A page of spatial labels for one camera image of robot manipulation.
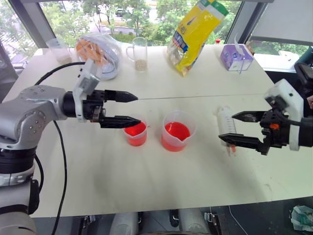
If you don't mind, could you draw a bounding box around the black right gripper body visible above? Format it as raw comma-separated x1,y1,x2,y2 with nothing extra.
259,96,294,156

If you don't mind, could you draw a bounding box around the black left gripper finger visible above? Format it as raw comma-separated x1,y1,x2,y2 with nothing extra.
104,90,139,104
99,115,142,129

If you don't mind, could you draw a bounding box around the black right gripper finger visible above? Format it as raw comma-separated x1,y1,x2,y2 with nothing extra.
231,110,267,123
218,133,267,150

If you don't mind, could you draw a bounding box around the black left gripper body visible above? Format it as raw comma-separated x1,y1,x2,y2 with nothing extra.
82,89,107,123

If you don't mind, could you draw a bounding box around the clear plastic syringe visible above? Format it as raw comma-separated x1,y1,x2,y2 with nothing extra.
214,105,238,157

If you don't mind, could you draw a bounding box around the small cup red liquid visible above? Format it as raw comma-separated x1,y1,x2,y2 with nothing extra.
122,119,149,147

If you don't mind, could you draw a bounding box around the large beaker red liquid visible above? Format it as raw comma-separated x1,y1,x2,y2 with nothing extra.
160,110,198,153

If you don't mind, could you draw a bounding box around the clear plastic measuring cup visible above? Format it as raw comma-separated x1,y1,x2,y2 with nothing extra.
45,37,74,65

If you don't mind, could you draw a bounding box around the clear bag with orange contents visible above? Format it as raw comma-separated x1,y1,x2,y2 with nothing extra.
74,33,123,81

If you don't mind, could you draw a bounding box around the glass mug with grains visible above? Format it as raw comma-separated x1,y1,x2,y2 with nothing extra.
125,37,149,73

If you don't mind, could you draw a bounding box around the purple tissue box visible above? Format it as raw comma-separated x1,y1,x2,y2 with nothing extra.
219,43,255,72

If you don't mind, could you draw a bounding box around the black chair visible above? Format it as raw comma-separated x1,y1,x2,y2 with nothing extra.
293,62,313,110

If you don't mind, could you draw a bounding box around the teal object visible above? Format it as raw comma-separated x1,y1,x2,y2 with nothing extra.
297,46,313,72

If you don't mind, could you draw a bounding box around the black table clamp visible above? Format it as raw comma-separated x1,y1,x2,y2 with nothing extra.
203,211,227,235
82,214,96,230

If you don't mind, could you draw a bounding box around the white and green crumpled bag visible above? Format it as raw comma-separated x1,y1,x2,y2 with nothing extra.
289,205,313,232

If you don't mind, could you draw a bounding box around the grey rounded shape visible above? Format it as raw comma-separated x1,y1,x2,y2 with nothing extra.
109,211,139,235
178,208,211,235

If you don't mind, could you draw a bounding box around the yellow snack bag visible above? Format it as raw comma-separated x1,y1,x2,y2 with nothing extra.
166,0,231,78

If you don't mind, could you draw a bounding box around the white roller blind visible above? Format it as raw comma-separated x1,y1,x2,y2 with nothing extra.
250,0,313,47

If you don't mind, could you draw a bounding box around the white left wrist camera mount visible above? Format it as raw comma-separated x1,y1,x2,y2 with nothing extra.
72,58,102,123

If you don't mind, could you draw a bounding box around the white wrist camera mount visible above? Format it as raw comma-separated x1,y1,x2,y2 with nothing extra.
72,58,102,123
263,78,305,151

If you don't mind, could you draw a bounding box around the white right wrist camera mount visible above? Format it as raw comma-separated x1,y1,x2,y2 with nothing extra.
263,78,305,151

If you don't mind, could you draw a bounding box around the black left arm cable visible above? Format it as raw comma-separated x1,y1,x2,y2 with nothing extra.
34,61,86,235

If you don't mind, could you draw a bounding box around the thin white cable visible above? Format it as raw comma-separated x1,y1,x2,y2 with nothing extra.
228,205,246,235

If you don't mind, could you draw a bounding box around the short black arm cable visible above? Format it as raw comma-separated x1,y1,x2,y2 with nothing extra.
33,155,45,192

